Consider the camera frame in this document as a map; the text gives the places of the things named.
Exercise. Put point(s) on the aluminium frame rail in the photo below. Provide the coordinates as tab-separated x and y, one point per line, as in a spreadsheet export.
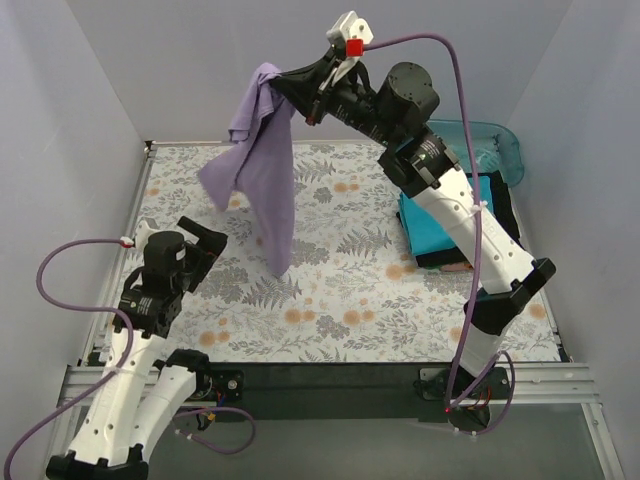
535	383

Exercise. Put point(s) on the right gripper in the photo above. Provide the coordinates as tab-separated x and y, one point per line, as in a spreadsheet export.
316	100

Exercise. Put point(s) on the teal plastic bin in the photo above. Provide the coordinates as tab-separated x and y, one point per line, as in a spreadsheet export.
496	148

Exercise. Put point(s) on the teal folded t shirt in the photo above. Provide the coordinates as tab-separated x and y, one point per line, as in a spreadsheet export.
424	234

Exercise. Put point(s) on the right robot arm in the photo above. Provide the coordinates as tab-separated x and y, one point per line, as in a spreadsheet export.
425	169

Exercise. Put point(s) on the pink folded t shirt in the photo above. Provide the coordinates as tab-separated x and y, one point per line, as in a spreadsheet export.
457	267

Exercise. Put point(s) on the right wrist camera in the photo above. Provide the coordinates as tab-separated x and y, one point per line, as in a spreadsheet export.
351	34

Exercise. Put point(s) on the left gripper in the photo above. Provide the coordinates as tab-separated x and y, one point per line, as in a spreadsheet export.
201	255

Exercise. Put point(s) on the purple t shirt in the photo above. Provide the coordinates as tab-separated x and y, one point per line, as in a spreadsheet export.
260	165

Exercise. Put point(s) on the floral table mat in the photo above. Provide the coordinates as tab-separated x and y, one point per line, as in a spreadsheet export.
353	291

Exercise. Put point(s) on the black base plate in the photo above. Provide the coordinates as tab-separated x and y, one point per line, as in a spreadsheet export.
329	391

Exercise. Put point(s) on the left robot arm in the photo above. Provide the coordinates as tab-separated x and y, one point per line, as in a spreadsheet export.
123	423

